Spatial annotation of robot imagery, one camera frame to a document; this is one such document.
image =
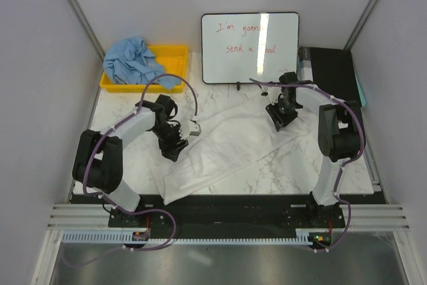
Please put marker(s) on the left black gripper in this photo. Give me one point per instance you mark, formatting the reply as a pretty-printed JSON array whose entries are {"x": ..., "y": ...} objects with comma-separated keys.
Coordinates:
[{"x": 171, "y": 151}]

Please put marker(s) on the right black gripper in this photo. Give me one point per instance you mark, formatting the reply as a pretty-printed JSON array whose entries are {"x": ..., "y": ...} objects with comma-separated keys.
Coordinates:
[{"x": 279, "y": 121}]

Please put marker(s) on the white long sleeve shirt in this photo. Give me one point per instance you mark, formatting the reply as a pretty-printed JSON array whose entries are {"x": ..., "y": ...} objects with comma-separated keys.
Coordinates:
[{"x": 230, "y": 141}]

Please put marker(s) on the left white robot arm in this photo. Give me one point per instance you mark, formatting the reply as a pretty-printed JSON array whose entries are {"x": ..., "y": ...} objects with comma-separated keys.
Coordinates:
[{"x": 99, "y": 159}]

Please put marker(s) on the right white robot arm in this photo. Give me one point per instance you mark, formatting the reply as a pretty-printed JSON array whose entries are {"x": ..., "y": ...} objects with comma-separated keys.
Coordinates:
[{"x": 341, "y": 137}]

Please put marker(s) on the blue long sleeve shirt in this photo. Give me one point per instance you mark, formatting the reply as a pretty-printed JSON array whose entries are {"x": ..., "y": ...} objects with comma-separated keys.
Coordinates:
[{"x": 130, "y": 62}]

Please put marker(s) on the whiteboard with red writing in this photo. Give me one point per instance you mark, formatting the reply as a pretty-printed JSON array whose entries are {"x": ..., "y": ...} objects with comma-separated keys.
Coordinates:
[{"x": 237, "y": 47}]

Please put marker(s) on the yellow plastic bin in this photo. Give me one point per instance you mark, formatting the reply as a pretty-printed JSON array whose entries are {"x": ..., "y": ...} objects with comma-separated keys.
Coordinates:
[{"x": 174, "y": 58}]

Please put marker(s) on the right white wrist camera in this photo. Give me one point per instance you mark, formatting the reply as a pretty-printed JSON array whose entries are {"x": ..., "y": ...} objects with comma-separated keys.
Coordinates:
[{"x": 275, "y": 95}]

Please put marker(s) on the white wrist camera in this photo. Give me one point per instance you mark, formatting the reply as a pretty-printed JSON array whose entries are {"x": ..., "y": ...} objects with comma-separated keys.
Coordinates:
[
  {"x": 189, "y": 128},
  {"x": 275, "y": 95}
]

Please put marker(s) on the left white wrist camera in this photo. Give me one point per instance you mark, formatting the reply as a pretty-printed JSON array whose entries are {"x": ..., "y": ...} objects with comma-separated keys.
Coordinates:
[{"x": 189, "y": 128}]

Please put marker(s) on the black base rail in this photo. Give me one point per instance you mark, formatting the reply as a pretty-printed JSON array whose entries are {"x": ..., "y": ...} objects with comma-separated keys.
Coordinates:
[{"x": 286, "y": 212}]

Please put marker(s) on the white slotted cable duct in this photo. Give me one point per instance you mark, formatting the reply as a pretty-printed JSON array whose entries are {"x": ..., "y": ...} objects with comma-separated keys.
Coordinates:
[{"x": 140, "y": 238}]

